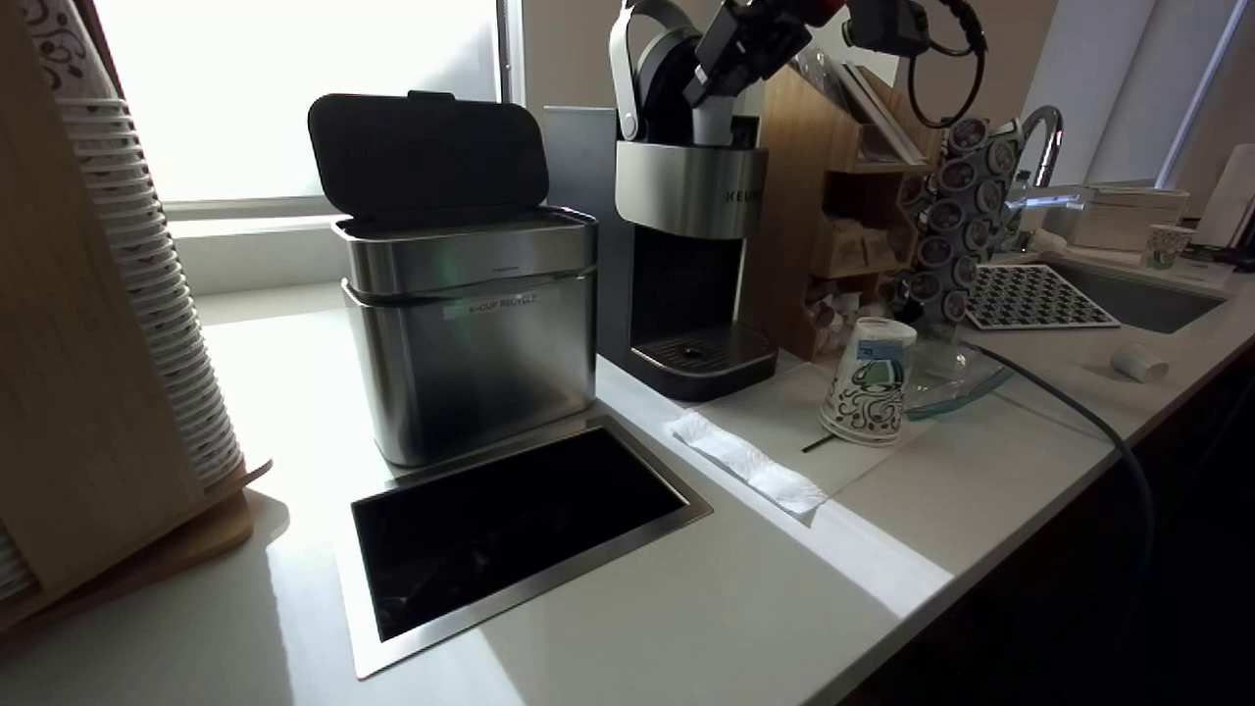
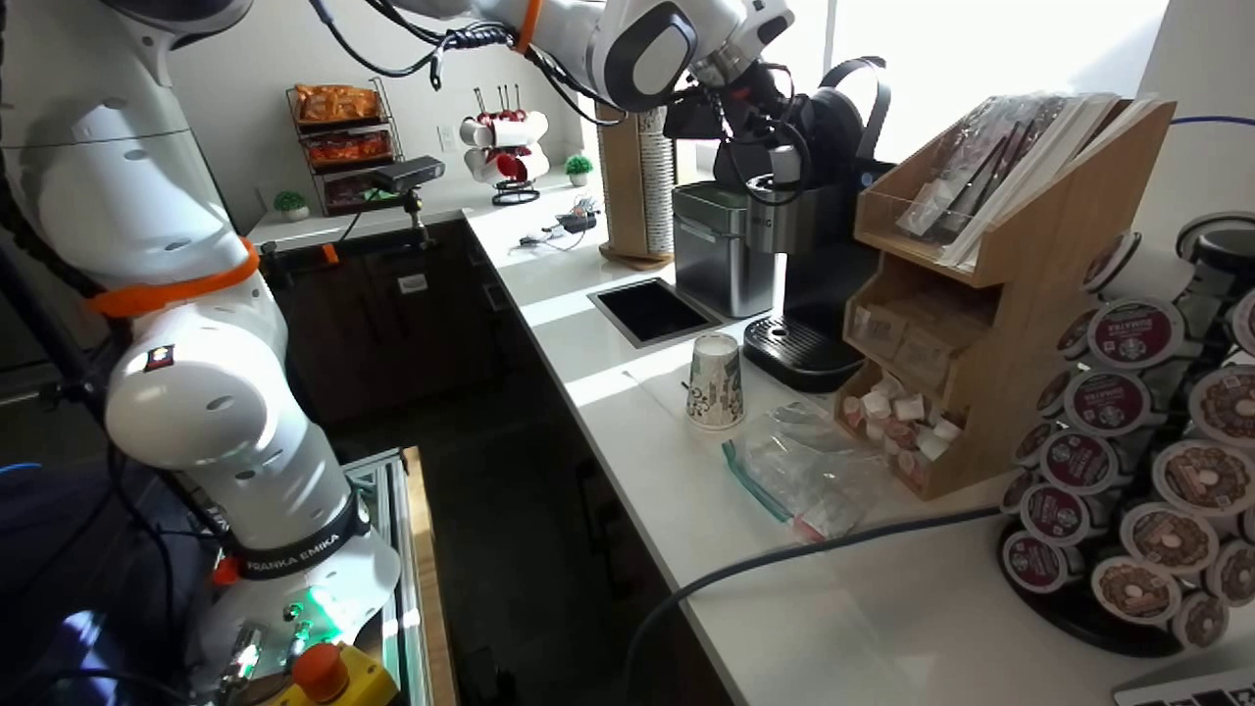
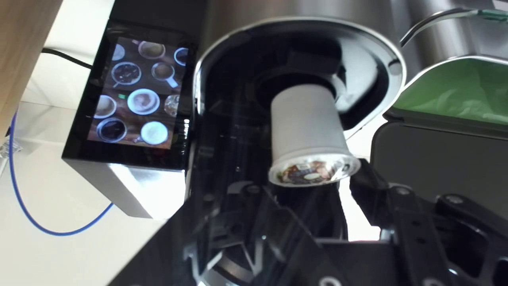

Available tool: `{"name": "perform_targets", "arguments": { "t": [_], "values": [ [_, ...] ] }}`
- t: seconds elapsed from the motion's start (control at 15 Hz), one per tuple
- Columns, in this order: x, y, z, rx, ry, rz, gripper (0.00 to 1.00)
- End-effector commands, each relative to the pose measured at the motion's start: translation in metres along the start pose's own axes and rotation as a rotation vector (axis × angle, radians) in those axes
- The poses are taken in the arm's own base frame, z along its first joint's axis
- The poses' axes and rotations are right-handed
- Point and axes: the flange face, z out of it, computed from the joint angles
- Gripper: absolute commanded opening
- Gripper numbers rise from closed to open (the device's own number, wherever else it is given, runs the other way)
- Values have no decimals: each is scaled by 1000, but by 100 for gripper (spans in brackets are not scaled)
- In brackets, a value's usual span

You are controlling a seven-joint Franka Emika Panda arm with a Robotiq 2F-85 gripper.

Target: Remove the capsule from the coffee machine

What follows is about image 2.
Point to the small green ornament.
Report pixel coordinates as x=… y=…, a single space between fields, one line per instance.
x=577 y=166
x=291 y=206

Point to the stack of paper cups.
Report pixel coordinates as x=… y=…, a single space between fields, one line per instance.
x=637 y=190

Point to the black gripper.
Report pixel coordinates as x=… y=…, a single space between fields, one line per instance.
x=759 y=118

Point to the silver laptop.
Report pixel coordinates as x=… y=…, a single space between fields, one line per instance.
x=1197 y=683

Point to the black coffee pod carousel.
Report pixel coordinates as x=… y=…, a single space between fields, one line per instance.
x=1209 y=270

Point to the wooden condiment organizer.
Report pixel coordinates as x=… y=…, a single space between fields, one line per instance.
x=1047 y=300

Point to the tea packets in organizer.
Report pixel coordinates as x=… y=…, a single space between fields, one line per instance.
x=1003 y=163

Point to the black and steel coffee machine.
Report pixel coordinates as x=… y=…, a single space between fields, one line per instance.
x=818 y=279

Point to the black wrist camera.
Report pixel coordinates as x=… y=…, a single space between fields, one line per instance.
x=691 y=115

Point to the yellow red emergency stop button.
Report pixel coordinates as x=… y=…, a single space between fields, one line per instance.
x=328 y=678

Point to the small glass cup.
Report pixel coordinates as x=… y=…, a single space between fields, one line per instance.
x=716 y=381

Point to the bright window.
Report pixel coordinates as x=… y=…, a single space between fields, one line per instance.
x=994 y=62

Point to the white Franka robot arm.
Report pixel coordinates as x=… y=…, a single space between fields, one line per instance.
x=198 y=393

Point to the black square tray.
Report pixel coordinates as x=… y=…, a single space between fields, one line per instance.
x=654 y=313

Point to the clear plastic bag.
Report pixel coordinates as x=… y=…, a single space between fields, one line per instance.
x=811 y=474

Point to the rack of white red mugs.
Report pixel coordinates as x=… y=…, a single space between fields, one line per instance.
x=508 y=141

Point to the wood edged glass table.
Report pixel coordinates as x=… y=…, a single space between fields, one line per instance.
x=418 y=592

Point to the black camera on stand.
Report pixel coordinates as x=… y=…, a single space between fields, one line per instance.
x=418 y=179

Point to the snack shelf with orange packs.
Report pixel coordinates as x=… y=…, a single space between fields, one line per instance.
x=342 y=145

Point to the white creamer packets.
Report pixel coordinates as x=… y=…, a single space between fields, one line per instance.
x=905 y=417

